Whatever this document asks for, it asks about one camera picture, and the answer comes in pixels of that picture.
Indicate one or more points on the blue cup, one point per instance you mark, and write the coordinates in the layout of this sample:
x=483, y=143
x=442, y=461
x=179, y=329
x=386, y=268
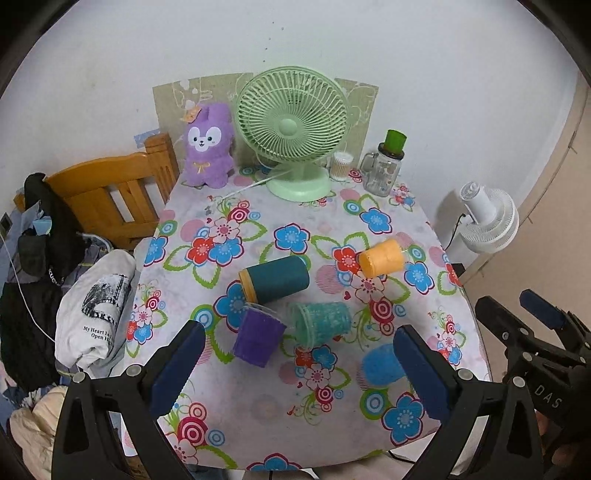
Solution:
x=381, y=367

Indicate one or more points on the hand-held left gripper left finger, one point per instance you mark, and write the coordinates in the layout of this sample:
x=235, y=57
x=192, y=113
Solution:
x=178, y=364

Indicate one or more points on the orange cup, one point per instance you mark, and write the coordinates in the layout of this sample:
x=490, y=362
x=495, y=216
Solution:
x=383, y=258

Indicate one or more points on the floral tablecloth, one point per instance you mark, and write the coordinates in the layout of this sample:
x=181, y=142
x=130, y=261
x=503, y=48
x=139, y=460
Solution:
x=286, y=249

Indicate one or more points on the blue tape strip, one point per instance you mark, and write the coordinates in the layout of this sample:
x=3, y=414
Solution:
x=145, y=135

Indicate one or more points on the beige cloth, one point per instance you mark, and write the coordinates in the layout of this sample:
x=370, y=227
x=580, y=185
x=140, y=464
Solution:
x=32, y=424

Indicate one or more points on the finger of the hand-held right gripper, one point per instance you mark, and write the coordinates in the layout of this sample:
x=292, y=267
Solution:
x=503, y=323
x=542, y=310

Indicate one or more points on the green translucent cup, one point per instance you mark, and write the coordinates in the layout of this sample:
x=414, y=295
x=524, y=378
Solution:
x=323, y=323

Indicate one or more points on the glass mug with green lid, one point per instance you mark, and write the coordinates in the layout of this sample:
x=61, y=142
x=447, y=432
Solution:
x=382, y=170

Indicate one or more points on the wooden chair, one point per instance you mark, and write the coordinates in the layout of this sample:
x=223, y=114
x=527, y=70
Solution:
x=111, y=184

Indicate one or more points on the pile of clothes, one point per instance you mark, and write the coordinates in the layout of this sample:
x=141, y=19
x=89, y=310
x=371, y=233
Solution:
x=32, y=314

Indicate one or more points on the green desk fan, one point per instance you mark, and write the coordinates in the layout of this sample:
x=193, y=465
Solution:
x=292, y=127

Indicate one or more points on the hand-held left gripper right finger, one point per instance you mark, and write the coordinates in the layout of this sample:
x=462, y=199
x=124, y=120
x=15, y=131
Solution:
x=425, y=374

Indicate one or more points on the cotton swab container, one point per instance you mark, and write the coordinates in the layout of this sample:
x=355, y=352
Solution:
x=341, y=166

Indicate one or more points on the purple plush bunny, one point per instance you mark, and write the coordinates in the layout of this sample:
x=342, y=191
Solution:
x=207, y=143

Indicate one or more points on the person's right hand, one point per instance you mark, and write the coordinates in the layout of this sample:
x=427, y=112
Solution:
x=554, y=445

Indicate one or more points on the white printed shirt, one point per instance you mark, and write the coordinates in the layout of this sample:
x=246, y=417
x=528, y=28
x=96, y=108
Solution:
x=99, y=300

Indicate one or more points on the dark teal cup yellow rim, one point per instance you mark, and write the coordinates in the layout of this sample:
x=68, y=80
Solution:
x=277, y=277

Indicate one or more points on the white floor fan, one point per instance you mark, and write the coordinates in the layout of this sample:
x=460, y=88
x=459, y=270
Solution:
x=489, y=221

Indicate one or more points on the purple cup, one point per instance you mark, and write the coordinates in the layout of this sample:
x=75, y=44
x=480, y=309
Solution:
x=256, y=337

